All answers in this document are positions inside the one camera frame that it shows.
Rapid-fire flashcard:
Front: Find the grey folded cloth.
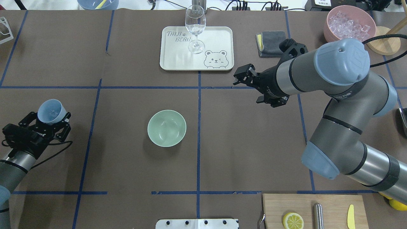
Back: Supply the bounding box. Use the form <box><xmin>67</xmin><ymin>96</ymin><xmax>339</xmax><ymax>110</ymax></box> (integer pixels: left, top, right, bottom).
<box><xmin>255</xmin><ymin>31</ymin><xmax>286</xmax><ymax>58</ymax></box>

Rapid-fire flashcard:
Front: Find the lemon half slice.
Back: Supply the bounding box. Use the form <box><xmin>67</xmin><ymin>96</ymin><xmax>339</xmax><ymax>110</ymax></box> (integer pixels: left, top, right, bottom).
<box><xmin>282</xmin><ymin>212</ymin><xmax>304</xmax><ymax>229</ymax></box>

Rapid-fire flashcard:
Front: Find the yellow plastic knife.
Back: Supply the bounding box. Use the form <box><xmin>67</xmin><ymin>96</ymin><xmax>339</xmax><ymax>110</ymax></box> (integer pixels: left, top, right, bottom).
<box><xmin>347</xmin><ymin>204</ymin><xmax>355</xmax><ymax>229</ymax></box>

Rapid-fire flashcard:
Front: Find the light green bowl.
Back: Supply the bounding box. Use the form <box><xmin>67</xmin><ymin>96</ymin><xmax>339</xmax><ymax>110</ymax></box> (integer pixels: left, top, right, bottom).
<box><xmin>147</xmin><ymin>110</ymin><xmax>187</xmax><ymax>147</ymax></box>

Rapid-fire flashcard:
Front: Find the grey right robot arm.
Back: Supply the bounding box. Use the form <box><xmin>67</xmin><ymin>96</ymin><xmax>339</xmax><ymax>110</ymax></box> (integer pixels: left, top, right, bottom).
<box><xmin>234</xmin><ymin>38</ymin><xmax>407</xmax><ymax>204</ymax></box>

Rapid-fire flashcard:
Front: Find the clear wine glass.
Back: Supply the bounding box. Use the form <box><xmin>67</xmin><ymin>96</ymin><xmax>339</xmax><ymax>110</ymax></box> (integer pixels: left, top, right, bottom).
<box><xmin>185</xmin><ymin>4</ymin><xmax>206</xmax><ymax>54</ymax></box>

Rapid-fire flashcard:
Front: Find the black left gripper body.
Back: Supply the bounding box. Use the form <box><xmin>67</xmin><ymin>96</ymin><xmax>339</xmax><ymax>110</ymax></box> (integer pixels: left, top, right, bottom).
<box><xmin>13</xmin><ymin>123</ymin><xmax>72</xmax><ymax>159</ymax></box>

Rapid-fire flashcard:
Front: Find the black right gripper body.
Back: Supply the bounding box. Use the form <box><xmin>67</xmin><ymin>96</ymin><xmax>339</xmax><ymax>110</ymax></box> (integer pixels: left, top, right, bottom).
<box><xmin>247</xmin><ymin>72</ymin><xmax>290</xmax><ymax>108</ymax></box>

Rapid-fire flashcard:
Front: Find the pink bowl of ice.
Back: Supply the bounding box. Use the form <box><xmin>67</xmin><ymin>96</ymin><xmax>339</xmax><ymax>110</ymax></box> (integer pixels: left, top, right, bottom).
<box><xmin>324</xmin><ymin>5</ymin><xmax>376</xmax><ymax>42</ymax></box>

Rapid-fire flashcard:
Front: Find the wooden round stand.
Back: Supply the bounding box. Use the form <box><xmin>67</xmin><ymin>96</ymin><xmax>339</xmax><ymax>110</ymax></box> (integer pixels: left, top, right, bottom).
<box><xmin>367</xmin><ymin>17</ymin><xmax>407</xmax><ymax>55</ymax></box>

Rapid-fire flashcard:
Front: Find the blue bowl with fork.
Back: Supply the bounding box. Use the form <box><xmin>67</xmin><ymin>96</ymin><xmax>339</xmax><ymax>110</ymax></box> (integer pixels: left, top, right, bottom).
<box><xmin>77</xmin><ymin>0</ymin><xmax>120</xmax><ymax>10</ymax></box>

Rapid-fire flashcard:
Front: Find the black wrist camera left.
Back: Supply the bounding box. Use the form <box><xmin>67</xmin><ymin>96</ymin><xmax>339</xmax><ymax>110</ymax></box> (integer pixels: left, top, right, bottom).
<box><xmin>1</xmin><ymin>124</ymin><xmax>39</xmax><ymax>150</ymax></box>

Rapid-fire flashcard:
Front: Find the white wire cup rack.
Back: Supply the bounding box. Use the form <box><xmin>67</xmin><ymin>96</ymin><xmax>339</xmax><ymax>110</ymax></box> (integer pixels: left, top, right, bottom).
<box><xmin>0</xmin><ymin>17</ymin><xmax>14</xmax><ymax>44</ymax></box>

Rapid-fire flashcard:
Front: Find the wooden cutting board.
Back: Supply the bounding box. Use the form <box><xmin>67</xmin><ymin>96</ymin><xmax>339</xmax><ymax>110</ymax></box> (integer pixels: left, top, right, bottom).
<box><xmin>262</xmin><ymin>194</ymin><xmax>369</xmax><ymax>229</ymax></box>

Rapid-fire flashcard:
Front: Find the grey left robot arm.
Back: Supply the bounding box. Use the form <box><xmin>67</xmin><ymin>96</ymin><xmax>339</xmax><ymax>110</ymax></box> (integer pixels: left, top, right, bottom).
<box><xmin>0</xmin><ymin>112</ymin><xmax>72</xmax><ymax>229</ymax></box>

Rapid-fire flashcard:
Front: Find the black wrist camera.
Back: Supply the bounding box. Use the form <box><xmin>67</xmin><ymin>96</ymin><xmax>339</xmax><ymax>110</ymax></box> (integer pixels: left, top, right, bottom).
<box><xmin>279</xmin><ymin>38</ymin><xmax>308</xmax><ymax>60</ymax></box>
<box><xmin>1</xmin><ymin>124</ymin><xmax>39</xmax><ymax>150</ymax></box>

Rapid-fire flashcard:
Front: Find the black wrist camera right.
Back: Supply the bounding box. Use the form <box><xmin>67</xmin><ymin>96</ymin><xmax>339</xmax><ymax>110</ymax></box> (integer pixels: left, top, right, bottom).
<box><xmin>279</xmin><ymin>38</ymin><xmax>308</xmax><ymax>60</ymax></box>

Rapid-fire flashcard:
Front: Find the light blue plastic cup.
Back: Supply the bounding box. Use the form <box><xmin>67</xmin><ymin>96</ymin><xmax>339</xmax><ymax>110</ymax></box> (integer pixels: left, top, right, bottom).
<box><xmin>37</xmin><ymin>99</ymin><xmax>67</xmax><ymax>126</ymax></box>

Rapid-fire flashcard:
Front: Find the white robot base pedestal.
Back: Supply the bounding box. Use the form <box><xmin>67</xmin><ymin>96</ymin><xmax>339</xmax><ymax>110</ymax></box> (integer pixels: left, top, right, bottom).
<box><xmin>155</xmin><ymin>219</ymin><xmax>239</xmax><ymax>229</ymax></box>

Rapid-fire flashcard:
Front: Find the white bear serving tray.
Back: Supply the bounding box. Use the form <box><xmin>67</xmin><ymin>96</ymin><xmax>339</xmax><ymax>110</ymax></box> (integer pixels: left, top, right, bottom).
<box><xmin>160</xmin><ymin>26</ymin><xmax>234</xmax><ymax>71</ymax></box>

